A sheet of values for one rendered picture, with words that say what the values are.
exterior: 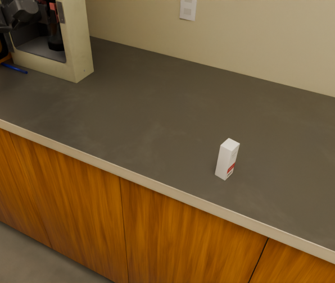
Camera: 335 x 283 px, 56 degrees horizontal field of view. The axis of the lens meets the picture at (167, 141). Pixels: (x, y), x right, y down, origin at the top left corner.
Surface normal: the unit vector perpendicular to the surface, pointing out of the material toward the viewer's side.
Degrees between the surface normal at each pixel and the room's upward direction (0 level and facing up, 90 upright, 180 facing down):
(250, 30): 90
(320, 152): 0
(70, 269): 0
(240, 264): 90
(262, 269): 90
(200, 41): 90
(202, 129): 0
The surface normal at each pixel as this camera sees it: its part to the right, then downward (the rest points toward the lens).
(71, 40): 0.90, 0.31
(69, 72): -0.44, 0.57
